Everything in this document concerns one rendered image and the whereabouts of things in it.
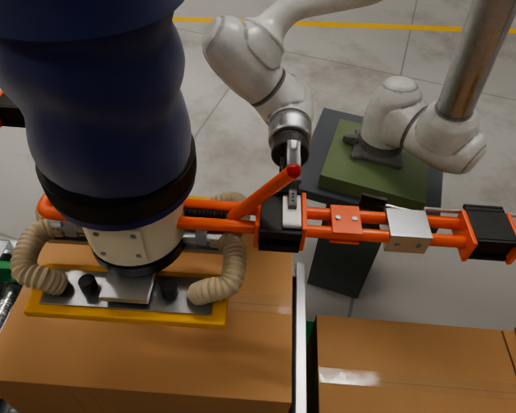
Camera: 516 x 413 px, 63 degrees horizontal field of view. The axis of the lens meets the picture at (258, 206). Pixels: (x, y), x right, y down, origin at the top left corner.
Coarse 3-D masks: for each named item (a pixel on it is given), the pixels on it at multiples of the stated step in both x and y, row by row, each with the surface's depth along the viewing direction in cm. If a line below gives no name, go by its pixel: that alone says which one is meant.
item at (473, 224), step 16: (464, 224) 71; (480, 224) 70; (496, 224) 71; (512, 224) 71; (480, 240) 68; (496, 240) 68; (512, 240) 68; (464, 256) 70; (480, 256) 71; (496, 256) 71; (512, 256) 70
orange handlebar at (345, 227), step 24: (48, 216) 70; (192, 216) 71; (312, 216) 73; (336, 216) 71; (360, 216) 72; (384, 216) 73; (432, 216) 73; (336, 240) 71; (360, 240) 70; (384, 240) 70; (432, 240) 70; (456, 240) 70
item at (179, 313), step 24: (48, 264) 77; (72, 288) 73; (96, 288) 73; (168, 288) 71; (24, 312) 71; (48, 312) 71; (72, 312) 71; (96, 312) 71; (120, 312) 71; (144, 312) 72; (168, 312) 71; (192, 312) 71; (216, 312) 72
